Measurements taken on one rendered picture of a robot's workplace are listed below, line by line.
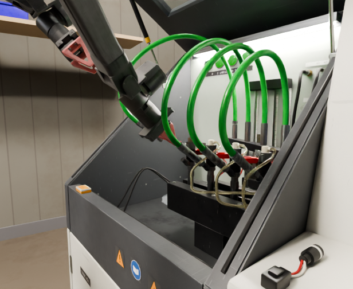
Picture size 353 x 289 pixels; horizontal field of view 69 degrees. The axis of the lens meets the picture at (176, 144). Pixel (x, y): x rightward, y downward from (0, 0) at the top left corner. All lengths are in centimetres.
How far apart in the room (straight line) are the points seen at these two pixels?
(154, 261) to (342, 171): 36
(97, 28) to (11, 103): 229
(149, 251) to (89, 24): 42
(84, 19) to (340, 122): 48
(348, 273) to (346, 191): 14
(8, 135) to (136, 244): 234
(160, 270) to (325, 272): 25
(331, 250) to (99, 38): 53
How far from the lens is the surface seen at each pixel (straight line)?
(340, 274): 43
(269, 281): 36
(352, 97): 54
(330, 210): 52
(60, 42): 80
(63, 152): 281
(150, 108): 65
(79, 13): 51
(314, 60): 85
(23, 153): 280
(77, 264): 96
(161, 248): 49
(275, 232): 44
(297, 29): 87
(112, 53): 55
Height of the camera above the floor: 119
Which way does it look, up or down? 7 degrees down
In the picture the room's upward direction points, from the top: straight up
